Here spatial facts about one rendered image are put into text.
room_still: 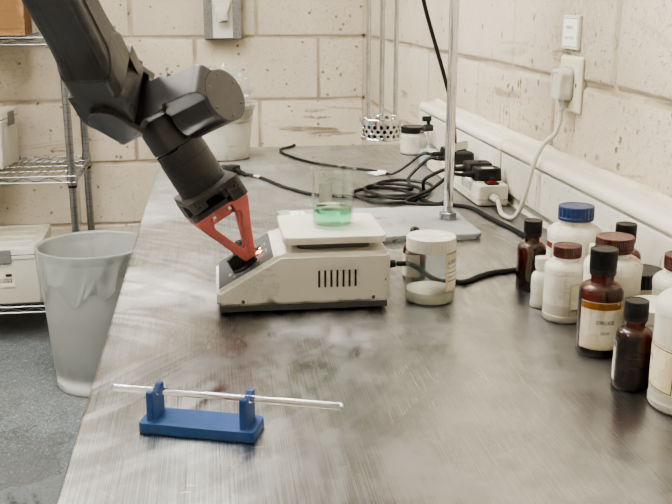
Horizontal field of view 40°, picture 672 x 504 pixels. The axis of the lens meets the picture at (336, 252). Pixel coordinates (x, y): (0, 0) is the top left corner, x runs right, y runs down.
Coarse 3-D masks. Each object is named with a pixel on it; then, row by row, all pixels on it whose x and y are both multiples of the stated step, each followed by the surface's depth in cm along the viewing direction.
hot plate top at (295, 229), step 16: (288, 224) 111; (304, 224) 111; (368, 224) 111; (288, 240) 105; (304, 240) 105; (320, 240) 105; (336, 240) 105; (352, 240) 105; (368, 240) 106; (384, 240) 106
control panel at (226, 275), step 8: (256, 240) 115; (264, 240) 113; (264, 248) 110; (256, 256) 109; (264, 256) 107; (272, 256) 105; (224, 264) 113; (256, 264) 106; (224, 272) 110; (232, 272) 108; (240, 272) 106; (224, 280) 107; (232, 280) 105
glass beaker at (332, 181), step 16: (320, 160) 110; (336, 160) 111; (352, 160) 109; (320, 176) 107; (336, 176) 106; (352, 176) 107; (320, 192) 107; (336, 192) 107; (352, 192) 108; (320, 208) 108; (336, 208) 107; (352, 208) 109; (320, 224) 108; (336, 224) 108; (352, 224) 110
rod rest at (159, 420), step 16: (160, 384) 78; (160, 400) 78; (240, 400) 74; (144, 416) 77; (160, 416) 77; (176, 416) 77; (192, 416) 77; (208, 416) 77; (224, 416) 77; (240, 416) 75; (256, 416) 77; (144, 432) 76; (160, 432) 76; (176, 432) 76; (192, 432) 76; (208, 432) 75; (224, 432) 75; (240, 432) 75; (256, 432) 75
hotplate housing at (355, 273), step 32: (288, 256) 105; (320, 256) 105; (352, 256) 105; (384, 256) 106; (224, 288) 105; (256, 288) 105; (288, 288) 105; (320, 288) 106; (352, 288) 106; (384, 288) 107
